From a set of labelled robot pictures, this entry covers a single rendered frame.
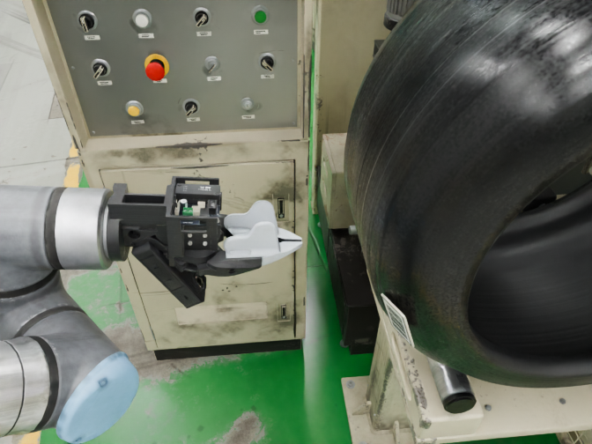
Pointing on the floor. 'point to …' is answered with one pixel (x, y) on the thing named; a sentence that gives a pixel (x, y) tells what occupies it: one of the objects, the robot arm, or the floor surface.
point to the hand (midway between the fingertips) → (290, 246)
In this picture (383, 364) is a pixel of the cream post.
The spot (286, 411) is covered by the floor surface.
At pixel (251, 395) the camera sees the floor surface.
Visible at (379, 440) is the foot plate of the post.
